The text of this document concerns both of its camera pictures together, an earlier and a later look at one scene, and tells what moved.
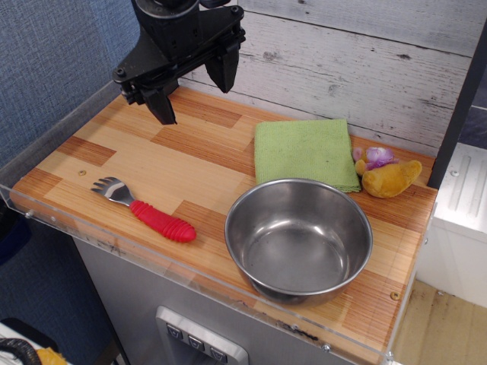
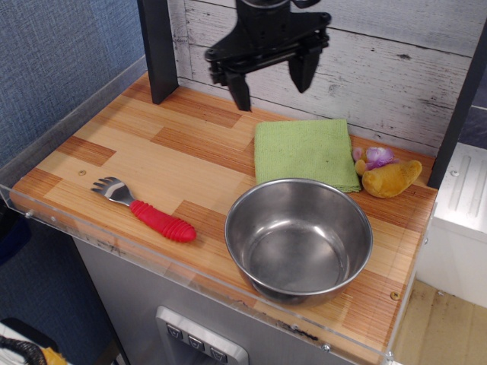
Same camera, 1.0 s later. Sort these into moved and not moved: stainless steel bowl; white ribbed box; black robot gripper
Moved: black robot gripper
Not moved: stainless steel bowl; white ribbed box
